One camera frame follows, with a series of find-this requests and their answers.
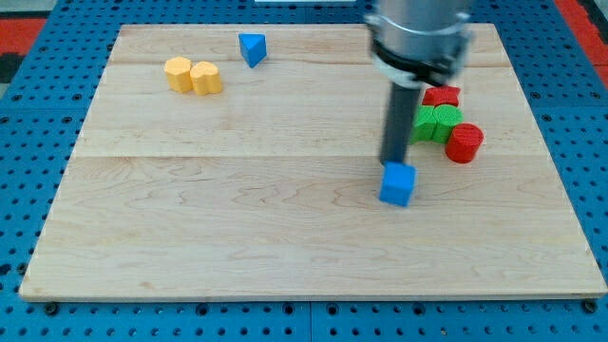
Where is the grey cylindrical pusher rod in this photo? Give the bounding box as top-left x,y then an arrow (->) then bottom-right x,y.
379,83 -> 421,165

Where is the red cylinder block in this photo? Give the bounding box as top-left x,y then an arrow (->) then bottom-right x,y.
445,123 -> 485,163

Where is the blue cube block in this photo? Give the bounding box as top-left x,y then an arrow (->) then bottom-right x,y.
379,161 -> 417,207

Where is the yellow heart block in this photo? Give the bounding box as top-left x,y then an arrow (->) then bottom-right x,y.
190,61 -> 223,96

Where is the wooden board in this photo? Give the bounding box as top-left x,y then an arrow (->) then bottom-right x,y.
19,24 -> 607,302

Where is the blue triangle block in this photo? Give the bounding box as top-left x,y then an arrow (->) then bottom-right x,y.
238,33 -> 267,68

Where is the red star block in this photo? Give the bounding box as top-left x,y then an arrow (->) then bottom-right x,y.
422,85 -> 461,107

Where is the green block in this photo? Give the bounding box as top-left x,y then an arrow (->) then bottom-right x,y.
409,104 -> 464,144

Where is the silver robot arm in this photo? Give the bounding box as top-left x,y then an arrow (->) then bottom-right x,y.
364,0 -> 473,164

